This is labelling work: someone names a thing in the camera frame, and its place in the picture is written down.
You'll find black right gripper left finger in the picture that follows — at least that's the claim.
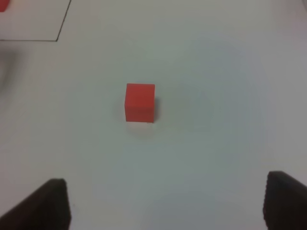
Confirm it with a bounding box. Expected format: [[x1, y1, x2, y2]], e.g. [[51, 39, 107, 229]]
[[0, 179, 71, 230]]

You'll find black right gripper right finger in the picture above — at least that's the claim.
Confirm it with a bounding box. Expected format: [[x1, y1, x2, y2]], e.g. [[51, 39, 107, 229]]
[[262, 171, 307, 230]]

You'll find template red cube block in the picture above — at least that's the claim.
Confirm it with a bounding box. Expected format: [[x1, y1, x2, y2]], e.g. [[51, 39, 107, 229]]
[[0, 0, 10, 12]]

